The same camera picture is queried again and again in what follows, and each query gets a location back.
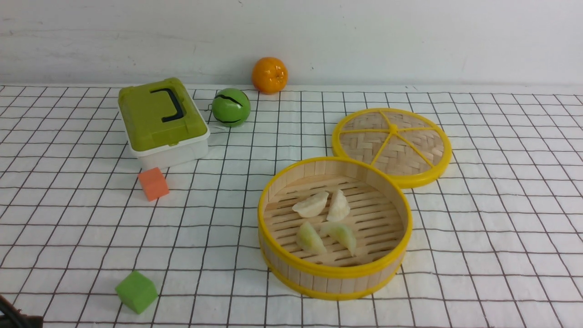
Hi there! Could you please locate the white dumpling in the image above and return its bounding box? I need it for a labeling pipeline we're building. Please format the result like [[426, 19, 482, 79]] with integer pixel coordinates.
[[292, 191, 329, 218], [326, 189, 351, 222]]

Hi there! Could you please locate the greenish dumpling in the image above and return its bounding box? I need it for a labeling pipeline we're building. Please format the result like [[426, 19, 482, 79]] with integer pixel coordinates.
[[321, 221, 358, 256], [296, 221, 327, 255]]

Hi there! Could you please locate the bamboo steamer tray yellow rim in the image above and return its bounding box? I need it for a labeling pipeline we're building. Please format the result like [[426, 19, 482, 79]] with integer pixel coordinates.
[[257, 157, 412, 300]]

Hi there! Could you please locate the bamboo steamer lid yellow rim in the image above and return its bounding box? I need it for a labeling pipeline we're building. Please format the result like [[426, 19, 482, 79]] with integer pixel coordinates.
[[331, 108, 453, 189]]

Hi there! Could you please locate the green toy ball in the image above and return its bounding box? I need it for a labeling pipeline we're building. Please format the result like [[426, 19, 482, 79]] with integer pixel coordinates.
[[211, 88, 251, 127]]

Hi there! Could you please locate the orange toy fruit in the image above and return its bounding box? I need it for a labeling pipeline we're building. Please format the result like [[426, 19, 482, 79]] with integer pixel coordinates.
[[251, 57, 289, 95]]

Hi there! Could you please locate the green lid white storage box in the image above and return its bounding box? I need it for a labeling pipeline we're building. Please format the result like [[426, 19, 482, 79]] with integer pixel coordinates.
[[118, 77, 210, 170]]

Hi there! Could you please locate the orange foam cube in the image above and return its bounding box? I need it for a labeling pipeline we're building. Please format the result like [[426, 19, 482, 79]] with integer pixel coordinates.
[[138, 167, 169, 201]]

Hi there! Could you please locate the green foam cube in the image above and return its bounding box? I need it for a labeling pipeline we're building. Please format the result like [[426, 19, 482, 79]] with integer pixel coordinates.
[[115, 270, 159, 315]]

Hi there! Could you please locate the white black grid tablecloth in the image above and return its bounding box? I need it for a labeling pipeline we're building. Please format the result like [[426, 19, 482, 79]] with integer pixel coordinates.
[[0, 82, 583, 328]]

